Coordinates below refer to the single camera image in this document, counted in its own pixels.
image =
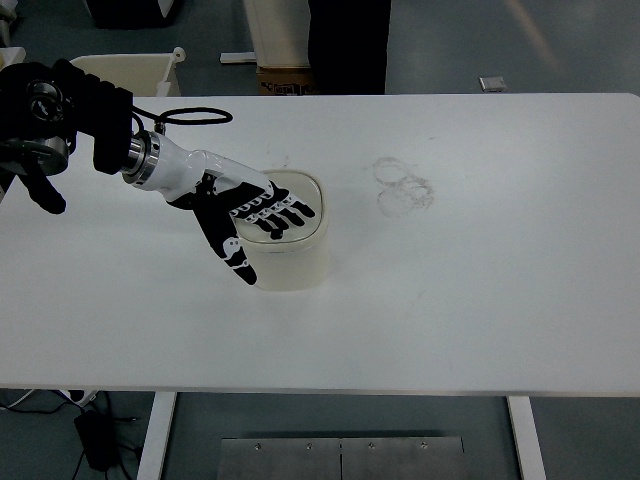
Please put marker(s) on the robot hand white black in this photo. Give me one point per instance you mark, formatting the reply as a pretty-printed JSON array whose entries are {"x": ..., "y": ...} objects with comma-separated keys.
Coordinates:
[{"x": 200, "y": 167}]

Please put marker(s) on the cream plastic trash bin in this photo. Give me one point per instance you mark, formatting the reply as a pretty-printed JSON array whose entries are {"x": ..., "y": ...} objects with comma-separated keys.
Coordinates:
[{"x": 295, "y": 260}]

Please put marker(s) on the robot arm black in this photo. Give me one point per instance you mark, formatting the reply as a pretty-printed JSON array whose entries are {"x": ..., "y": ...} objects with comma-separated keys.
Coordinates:
[{"x": 90, "y": 115}]

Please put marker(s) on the brown cardboard box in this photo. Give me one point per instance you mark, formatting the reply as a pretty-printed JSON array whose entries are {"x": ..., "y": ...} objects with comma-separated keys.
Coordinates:
[{"x": 280, "y": 82}]

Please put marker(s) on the cream plastic chair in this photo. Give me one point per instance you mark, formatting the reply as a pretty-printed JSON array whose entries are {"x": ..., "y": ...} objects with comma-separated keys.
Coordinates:
[{"x": 135, "y": 70}]

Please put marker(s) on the white pillar stand with base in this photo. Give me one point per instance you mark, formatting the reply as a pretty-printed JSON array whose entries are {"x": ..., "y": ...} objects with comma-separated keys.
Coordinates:
[{"x": 275, "y": 30}]

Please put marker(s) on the black box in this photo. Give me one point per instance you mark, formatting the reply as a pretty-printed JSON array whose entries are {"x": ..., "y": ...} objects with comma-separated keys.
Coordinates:
[{"x": 135, "y": 12}]

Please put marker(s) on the person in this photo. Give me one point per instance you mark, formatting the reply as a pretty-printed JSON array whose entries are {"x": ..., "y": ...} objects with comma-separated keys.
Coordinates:
[{"x": 350, "y": 40}]

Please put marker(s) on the white side table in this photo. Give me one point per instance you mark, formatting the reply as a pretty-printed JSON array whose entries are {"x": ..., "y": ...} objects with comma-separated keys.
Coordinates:
[{"x": 12, "y": 55}]

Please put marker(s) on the white table leg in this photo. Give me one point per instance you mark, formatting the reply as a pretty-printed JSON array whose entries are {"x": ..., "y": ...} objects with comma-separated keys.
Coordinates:
[
  {"x": 527, "y": 440},
  {"x": 156, "y": 435}
]

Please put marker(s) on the black power adapter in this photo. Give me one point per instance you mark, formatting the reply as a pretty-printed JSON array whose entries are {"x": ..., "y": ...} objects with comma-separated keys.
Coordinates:
[{"x": 97, "y": 440}]

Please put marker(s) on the small grey floor plate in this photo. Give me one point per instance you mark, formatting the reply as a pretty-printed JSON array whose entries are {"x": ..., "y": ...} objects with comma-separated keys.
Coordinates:
[{"x": 492, "y": 83}]

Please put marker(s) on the grey metal plate with screws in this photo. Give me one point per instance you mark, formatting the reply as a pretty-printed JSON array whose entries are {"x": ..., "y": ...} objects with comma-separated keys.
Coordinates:
[{"x": 340, "y": 460}]

